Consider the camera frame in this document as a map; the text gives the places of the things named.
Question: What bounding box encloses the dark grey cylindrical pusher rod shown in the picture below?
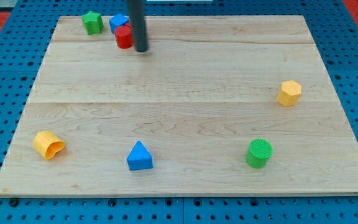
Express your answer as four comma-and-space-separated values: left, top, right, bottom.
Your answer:
126, 0, 149, 52

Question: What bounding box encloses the yellow hexagon block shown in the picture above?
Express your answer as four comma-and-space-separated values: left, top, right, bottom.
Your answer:
277, 80, 302, 106

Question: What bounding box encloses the blue cube block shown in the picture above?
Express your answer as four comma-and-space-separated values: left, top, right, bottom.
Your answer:
109, 14, 129, 33

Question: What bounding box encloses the red cylinder block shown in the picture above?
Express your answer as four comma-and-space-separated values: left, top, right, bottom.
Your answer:
114, 26, 133, 49

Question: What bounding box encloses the green star block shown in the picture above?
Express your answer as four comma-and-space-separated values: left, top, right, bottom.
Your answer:
81, 11, 104, 35

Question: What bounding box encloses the light wooden board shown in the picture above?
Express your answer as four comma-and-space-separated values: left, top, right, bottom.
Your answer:
0, 16, 358, 198

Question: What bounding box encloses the blue triangle block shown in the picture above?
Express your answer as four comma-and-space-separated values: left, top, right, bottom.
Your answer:
126, 141, 154, 170

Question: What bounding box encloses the green cylinder block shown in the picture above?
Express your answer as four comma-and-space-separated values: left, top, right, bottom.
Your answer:
245, 139, 273, 169

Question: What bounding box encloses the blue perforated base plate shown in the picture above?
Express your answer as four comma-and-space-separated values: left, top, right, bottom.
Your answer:
0, 0, 358, 223

